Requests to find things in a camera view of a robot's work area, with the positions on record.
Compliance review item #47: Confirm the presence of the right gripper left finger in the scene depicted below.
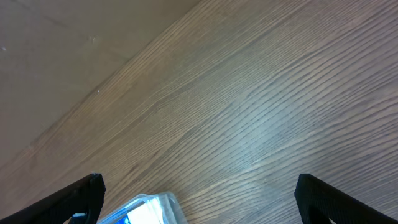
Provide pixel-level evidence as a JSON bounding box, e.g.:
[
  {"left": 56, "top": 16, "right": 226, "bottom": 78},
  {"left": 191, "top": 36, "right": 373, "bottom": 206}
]
[{"left": 1, "top": 173, "right": 106, "bottom": 224}]

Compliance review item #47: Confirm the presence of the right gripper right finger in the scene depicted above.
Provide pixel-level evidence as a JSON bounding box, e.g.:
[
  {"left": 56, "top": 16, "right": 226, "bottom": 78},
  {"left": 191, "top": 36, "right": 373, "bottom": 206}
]
[{"left": 294, "top": 174, "right": 397, "bottom": 224}]

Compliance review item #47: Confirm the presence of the blue medicine box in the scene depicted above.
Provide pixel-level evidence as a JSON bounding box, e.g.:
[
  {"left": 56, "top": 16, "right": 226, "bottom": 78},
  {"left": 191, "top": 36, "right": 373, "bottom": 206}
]
[{"left": 114, "top": 215, "right": 131, "bottom": 224}]

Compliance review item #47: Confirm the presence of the white medicine box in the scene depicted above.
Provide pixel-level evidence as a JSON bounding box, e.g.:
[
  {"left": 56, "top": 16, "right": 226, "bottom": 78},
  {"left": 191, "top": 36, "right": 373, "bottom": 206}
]
[{"left": 127, "top": 198, "right": 164, "bottom": 224}]

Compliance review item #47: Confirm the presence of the clear plastic container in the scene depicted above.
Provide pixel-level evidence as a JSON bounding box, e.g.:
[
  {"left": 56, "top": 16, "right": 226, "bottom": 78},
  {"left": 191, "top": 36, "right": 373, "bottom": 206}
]
[{"left": 98, "top": 192, "right": 188, "bottom": 224}]

